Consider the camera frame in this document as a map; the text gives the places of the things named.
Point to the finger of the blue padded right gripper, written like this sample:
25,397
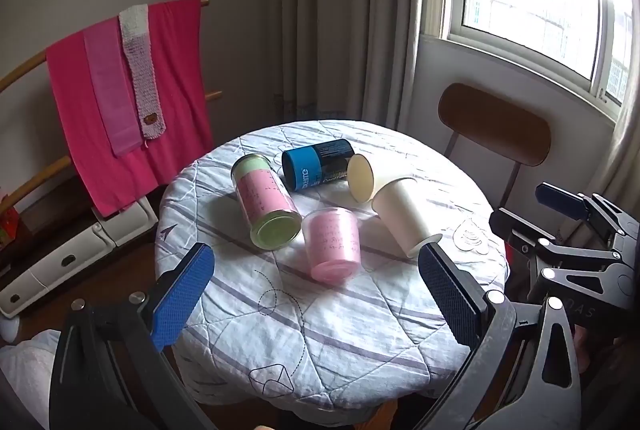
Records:
521,372

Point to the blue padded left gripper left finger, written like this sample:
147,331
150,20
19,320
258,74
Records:
110,369

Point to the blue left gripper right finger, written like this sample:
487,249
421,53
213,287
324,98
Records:
572,205

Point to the green pink clear tumbler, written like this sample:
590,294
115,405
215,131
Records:
269,210

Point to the cream paper cup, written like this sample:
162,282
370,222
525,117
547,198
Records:
401,205

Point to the pink plastic cup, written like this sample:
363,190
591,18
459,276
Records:
332,244

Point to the blue black cup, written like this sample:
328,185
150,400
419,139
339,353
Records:
312,165

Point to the brown wooden chair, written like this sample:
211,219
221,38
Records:
500,126

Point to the red snack packet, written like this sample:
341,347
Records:
9,222

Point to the bright pink towel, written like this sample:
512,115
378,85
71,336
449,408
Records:
175,110

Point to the cream round lid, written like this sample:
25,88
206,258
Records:
360,178

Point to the wooden towel rack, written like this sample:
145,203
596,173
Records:
30,180

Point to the white quilted tablecloth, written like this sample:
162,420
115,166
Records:
265,329

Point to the light pink cloth strip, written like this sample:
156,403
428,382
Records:
111,86

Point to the beige curtain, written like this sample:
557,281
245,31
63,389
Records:
345,59

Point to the knitted pink white scarf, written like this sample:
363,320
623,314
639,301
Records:
136,43

